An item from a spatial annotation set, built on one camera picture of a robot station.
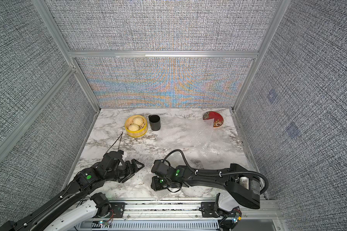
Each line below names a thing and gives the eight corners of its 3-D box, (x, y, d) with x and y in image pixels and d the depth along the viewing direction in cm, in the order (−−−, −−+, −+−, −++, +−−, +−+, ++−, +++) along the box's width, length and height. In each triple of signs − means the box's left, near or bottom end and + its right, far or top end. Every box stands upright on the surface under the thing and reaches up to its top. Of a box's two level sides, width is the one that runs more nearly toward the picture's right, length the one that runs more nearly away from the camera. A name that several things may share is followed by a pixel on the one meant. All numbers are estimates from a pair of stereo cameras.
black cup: (149, 130, 108) (147, 123, 101) (150, 122, 113) (148, 114, 107) (160, 130, 108) (159, 123, 101) (161, 122, 113) (160, 114, 107)
